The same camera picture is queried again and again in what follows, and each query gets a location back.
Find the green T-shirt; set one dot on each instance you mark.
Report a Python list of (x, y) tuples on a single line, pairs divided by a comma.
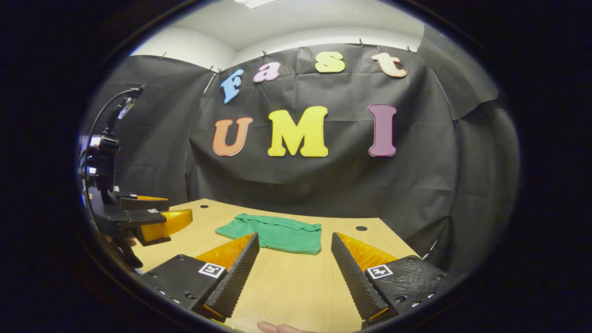
[(277, 236)]

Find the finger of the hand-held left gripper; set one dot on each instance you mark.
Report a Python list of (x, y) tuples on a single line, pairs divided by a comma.
[(143, 203), (152, 226)]

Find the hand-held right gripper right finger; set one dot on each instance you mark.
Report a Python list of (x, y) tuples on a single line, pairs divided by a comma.
[(354, 277)]

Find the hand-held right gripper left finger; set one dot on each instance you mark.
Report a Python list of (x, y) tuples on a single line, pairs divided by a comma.
[(236, 277)]

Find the black backdrop cloth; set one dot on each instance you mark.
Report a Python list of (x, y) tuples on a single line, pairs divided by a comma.
[(323, 185)]

